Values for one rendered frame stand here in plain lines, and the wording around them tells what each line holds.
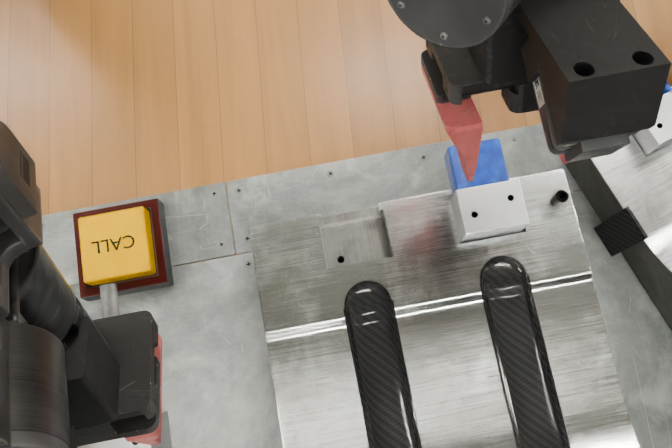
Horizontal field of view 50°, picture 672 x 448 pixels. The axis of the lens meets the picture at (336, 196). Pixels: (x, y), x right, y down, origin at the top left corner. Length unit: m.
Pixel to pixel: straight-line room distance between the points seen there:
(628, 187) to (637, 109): 0.33
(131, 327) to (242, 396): 0.23
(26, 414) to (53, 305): 0.07
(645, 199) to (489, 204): 0.16
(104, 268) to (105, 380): 0.26
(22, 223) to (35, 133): 0.44
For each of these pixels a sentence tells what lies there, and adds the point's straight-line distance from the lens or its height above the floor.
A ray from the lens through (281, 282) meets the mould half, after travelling 0.57.
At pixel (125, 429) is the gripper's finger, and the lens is 0.44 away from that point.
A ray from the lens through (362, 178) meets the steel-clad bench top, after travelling 0.68.
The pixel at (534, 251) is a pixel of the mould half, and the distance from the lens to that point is 0.59.
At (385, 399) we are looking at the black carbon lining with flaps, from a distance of 0.58.
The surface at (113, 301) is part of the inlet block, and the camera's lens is 0.54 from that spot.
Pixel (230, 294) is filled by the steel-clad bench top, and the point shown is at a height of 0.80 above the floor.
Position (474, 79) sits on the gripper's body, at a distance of 0.39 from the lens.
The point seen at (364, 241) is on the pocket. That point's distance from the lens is 0.60.
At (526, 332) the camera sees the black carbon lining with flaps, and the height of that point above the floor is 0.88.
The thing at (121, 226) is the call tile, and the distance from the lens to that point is 0.67.
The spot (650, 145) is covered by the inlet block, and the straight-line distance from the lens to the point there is 0.67.
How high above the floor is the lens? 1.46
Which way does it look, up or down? 75 degrees down
